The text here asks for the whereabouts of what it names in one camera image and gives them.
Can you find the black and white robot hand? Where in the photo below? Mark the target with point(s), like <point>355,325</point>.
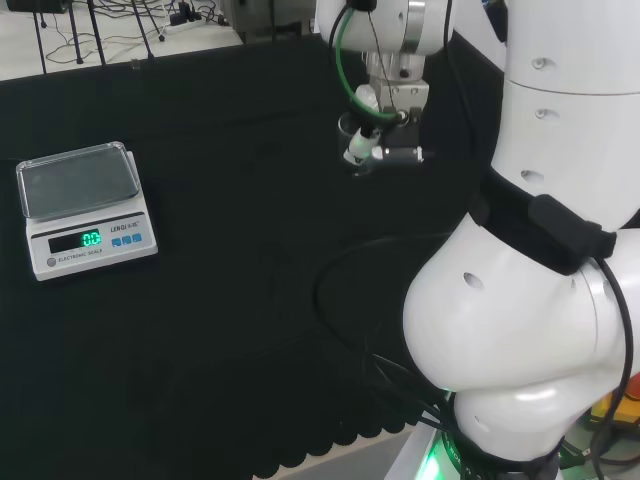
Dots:
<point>400,95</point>

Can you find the small clear glass beaker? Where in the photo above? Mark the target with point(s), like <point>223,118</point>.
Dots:
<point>345,125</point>

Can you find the electronic balance with steel pan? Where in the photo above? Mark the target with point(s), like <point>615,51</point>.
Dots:
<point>85,210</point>

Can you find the white power strip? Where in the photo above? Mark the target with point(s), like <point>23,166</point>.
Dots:
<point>182,26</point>

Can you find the black tripod leg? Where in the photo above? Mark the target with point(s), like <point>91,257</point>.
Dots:
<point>74,35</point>
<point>142,35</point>
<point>40,40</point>
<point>97,35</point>

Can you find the black bench cloth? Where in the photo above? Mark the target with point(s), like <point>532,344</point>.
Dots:
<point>210,280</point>

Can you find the yellow stop button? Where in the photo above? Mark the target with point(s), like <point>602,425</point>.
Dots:
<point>620,405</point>

